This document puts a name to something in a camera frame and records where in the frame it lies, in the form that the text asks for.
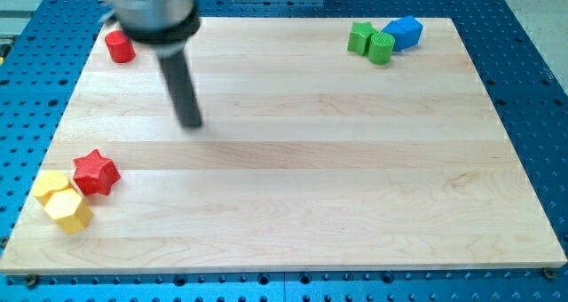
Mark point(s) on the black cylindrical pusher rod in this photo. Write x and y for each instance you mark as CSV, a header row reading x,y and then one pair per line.
x,y
180,87

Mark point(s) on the red cylinder block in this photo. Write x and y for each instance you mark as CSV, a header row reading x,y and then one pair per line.
x,y
119,47

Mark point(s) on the red star block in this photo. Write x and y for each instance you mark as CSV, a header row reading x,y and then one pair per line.
x,y
95,174

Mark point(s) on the green star block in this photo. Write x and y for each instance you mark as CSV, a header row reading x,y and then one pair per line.
x,y
359,37

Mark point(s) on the light wooden board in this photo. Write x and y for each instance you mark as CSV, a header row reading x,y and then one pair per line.
x,y
309,158

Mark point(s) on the yellow rounded block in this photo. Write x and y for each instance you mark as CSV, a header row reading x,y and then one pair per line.
x,y
49,183

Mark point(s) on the yellow hexagon block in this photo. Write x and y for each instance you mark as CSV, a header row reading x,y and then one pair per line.
x,y
69,210

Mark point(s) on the green cylinder block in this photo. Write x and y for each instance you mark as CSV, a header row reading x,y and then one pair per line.
x,y
380,48

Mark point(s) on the blue cube block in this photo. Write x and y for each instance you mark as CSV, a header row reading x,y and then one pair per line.
x,y
395,34

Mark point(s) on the blue pentagon block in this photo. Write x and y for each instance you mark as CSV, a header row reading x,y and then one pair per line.
x,y
411,30

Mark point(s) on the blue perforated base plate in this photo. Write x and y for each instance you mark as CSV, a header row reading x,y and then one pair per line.
x,y
41,70

